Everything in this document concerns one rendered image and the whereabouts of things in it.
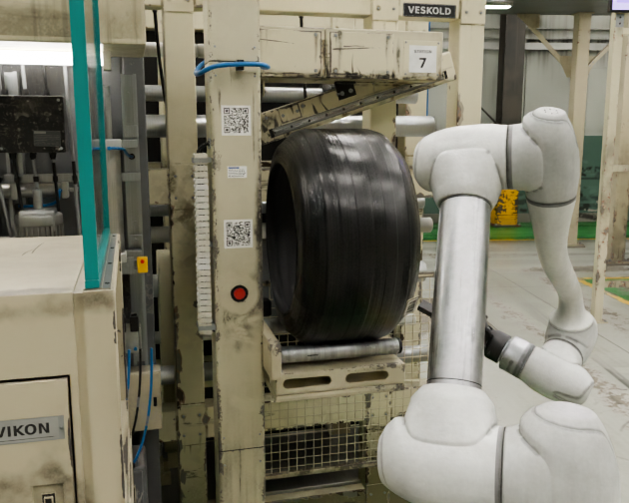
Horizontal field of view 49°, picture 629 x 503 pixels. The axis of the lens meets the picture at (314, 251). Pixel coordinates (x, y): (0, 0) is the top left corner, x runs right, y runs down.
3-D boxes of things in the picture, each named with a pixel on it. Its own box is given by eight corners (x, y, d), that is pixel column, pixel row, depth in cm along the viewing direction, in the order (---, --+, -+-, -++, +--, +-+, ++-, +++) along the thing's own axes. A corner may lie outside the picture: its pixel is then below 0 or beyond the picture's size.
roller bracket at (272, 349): (271, 381, 179) (271, 344, 177) (246, 337, 217) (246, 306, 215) (284, 380, 180) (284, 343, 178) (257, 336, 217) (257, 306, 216)
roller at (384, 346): (278, 366, 182) (278, 349, 182) (274, 360, 187) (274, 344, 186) (402, 355, 191) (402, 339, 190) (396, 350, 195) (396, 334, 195)
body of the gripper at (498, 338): (504, 346, 165) (469, 327, 169) (493, 370, 171) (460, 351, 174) (516, 329, 171) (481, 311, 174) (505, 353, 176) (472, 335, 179)
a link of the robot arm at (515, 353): (513, 385, 168) (491, 372, 170) (527, 363, 174) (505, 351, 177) (525, 359, 163) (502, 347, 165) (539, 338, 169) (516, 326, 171)
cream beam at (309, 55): (249, 77, 201) (248, 24, 198) (237, 83, 225) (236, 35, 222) (443, 81, 216) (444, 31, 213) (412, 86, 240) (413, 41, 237)
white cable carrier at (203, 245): (199, 334, 185) (194, 153, 176) (197, 329, 189) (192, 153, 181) (216, 333, 186) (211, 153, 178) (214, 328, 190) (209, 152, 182)
